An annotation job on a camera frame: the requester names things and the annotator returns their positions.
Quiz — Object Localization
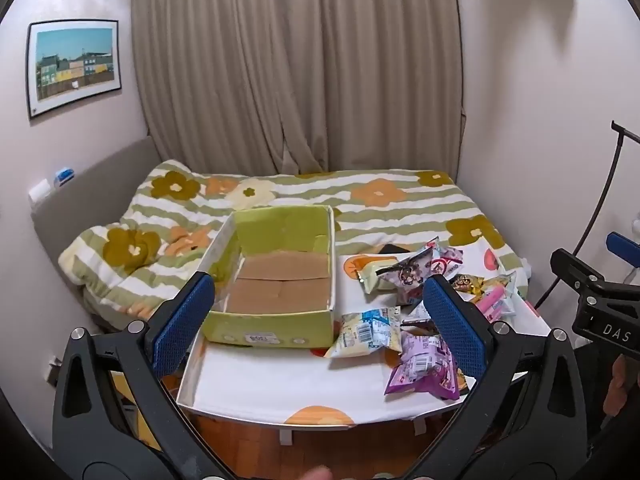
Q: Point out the purple cartoon snack packet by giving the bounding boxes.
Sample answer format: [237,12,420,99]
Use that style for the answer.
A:
[377,237,441,306]

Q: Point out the beige curtain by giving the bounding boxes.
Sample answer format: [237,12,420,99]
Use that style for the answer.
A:
[131,0,463,178]

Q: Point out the grey headboard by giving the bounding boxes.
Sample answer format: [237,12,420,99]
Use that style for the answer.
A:
[30,137,161,331]

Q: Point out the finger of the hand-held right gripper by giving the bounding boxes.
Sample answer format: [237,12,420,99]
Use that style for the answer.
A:
[550,249,608,293]
[606,231,640,267]

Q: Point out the yellow snack packet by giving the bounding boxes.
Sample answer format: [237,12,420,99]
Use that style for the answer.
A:
[450,272,501,296]

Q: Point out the purple chocolate snack packet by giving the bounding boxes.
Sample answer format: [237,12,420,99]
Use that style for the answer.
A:
[384,332,468,401]

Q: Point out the person's right hand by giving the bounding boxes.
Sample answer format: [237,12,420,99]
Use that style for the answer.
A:
[602,354,627,418]

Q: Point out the green cardboard box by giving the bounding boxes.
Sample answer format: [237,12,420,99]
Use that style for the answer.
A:
[200,205,336,348]

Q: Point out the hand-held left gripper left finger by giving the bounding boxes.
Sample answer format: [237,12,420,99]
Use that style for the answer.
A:
[52,271,236,480]

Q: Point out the framed wall picture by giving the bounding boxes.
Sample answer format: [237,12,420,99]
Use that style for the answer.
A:
[26,20,122,120]

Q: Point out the black hoop stand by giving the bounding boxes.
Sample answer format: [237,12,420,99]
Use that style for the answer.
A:
[532,120,640,308]

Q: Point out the blue and white snack packet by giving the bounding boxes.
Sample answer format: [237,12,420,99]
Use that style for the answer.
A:
[327,306,403,358]

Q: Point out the light blue chips packet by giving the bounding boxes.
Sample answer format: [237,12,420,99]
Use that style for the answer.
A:
[492,270,518,318]

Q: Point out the white red circle snack packet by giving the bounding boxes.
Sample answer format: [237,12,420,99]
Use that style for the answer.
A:
[432,245,463,278]

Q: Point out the pink snack packet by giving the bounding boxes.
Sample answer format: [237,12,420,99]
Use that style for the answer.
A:
[472,285,516,321]

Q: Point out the floral striped blanket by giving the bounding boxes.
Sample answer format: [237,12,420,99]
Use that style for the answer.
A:
[57,160,531,321]

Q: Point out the person's left hand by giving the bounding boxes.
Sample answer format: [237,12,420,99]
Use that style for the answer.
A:
[290,465,332,480]

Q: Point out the cream snack packet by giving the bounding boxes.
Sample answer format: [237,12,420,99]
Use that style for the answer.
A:
[357,255,401,295]

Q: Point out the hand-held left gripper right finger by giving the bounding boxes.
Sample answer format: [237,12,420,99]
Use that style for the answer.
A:
[400,275,588,480]

